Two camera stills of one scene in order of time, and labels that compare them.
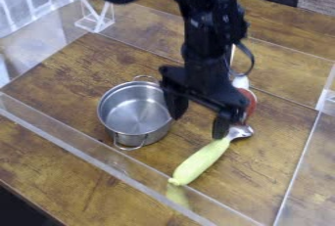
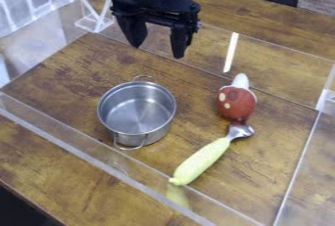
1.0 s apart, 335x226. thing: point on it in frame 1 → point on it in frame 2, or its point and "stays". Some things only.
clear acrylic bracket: x=94 y=22 stays
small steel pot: x=136 y=113 stays
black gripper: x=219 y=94 → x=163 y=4
